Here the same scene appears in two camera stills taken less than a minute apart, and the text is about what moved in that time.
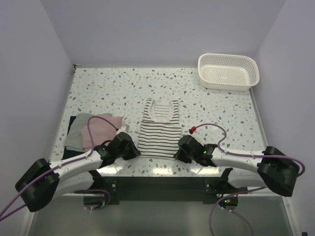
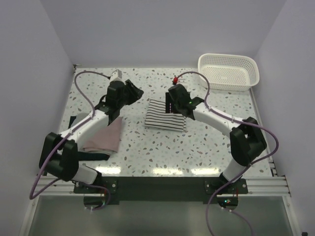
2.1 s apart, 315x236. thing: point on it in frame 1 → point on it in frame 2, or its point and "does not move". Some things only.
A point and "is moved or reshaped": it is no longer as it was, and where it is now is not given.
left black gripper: (134, 152) → (135, 93)
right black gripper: (179, 156) → (170, 104)
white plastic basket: (227, 72) does not move
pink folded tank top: (103, 127) does not move
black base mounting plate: (162, 189) does not move
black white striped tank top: (160, 130) is moved or reshaped
